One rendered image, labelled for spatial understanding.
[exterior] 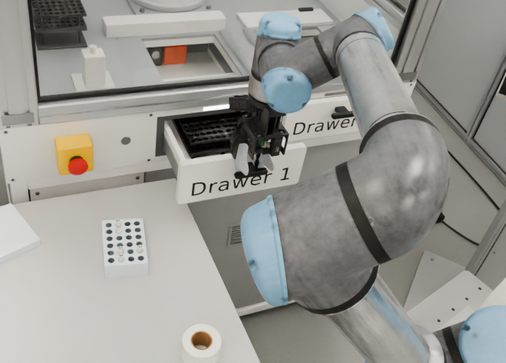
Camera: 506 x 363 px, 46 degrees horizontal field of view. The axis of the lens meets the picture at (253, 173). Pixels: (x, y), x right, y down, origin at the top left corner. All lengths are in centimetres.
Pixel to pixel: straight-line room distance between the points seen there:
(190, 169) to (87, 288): 31
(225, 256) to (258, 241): 116
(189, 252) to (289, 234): 67
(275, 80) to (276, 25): 13
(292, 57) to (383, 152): 37
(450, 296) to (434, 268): 111
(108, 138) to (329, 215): 81
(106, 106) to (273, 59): 44
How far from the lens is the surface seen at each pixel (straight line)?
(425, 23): 155
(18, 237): 130
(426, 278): 242
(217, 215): 164
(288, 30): 104
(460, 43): 331
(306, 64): 96
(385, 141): 66
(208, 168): 125
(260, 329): 212
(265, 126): 112
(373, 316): 77
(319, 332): 216
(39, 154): 134
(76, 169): 129
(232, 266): 184
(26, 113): 127
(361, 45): 89
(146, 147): 139
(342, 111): 150
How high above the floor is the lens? 172
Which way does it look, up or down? 40 degrees down
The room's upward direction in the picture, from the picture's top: 11 degrees clockwise
